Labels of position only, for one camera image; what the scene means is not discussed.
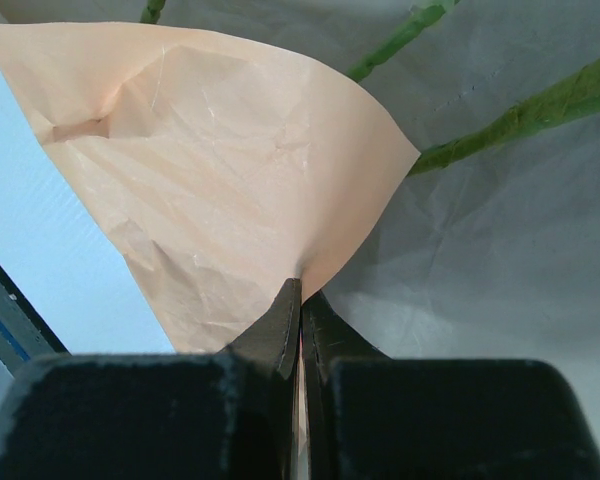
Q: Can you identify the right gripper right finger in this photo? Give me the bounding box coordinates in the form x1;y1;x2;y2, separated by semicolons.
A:
302;294;600;479

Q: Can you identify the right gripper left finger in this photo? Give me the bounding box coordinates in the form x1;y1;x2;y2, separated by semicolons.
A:
0;279;301;479

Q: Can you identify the orange beige wrapping paper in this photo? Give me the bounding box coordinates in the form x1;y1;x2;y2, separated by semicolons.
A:
0;0;600;361

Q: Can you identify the pink fake flower stem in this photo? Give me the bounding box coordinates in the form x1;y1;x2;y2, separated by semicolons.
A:
409;58;600;176

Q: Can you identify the brown orange fake flower stem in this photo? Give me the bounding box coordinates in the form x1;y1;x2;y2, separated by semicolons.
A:
346;0;460;83

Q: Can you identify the white fake flower stem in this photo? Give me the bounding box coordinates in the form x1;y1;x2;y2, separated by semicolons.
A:
140;0;166;24

